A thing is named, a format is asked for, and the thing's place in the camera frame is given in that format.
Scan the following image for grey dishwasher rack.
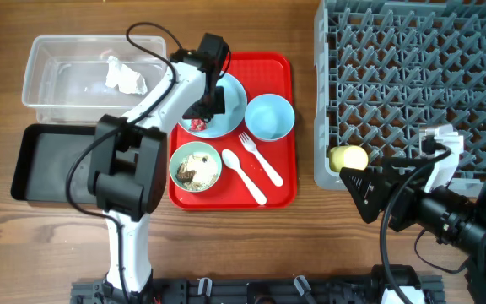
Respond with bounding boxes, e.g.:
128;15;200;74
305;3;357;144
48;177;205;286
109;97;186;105
314;0;486;197

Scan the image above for white tissue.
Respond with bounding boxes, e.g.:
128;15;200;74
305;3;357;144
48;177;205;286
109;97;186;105
105;56;148;95

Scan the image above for red snack wrapper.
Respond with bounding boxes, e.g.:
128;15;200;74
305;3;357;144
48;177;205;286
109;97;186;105
190;119;207;132

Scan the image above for white plastic fork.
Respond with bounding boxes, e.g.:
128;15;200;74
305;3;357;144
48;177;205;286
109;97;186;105
238;133;284;187

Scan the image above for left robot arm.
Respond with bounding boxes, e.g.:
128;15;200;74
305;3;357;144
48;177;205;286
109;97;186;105
84;43;231;303

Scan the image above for green bowl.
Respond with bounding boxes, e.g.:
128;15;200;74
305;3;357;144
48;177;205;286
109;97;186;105
169;141;222;193

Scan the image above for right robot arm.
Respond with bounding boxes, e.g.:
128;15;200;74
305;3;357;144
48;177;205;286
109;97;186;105
340;155;486;303

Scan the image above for light blue plate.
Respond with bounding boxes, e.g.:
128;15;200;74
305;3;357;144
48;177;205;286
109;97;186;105
179;73;248;138

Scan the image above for black food waste tray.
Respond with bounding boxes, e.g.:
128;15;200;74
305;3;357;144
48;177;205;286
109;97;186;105
10;124;95;204

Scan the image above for white plastic spoon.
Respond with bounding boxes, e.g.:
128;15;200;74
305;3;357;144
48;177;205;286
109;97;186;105
221;149;267;206

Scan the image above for clear plastic waste bin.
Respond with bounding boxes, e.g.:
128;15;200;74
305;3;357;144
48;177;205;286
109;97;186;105
22;35;167;124

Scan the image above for light blue bowl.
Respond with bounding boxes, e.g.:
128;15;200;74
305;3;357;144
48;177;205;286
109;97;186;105
244;94;295;142

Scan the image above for yellow cup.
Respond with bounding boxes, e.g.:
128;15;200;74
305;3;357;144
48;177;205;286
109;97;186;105
328;145;369;172

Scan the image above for red serving tray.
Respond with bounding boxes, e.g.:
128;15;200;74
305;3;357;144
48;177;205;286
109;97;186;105
167;52;297;211

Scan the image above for food scraps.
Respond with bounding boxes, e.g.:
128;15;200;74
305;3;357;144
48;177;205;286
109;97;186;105
175;155;219;191

